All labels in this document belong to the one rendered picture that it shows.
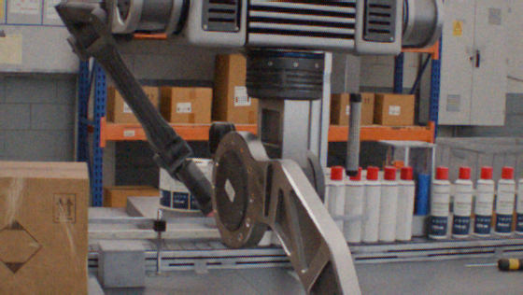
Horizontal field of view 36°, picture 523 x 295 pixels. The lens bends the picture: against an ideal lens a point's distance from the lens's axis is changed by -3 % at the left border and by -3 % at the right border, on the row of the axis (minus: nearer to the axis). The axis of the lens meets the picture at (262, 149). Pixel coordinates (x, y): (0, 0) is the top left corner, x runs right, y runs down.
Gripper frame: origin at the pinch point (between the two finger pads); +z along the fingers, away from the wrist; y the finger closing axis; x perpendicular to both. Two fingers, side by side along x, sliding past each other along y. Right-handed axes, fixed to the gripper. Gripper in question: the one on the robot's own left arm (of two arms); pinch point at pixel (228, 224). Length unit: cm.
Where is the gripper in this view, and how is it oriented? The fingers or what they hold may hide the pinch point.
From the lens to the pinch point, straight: 215.6
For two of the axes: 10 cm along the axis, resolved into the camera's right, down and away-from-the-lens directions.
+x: -7.7, 6.2, -1.7
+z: 5.6, 7.8, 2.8
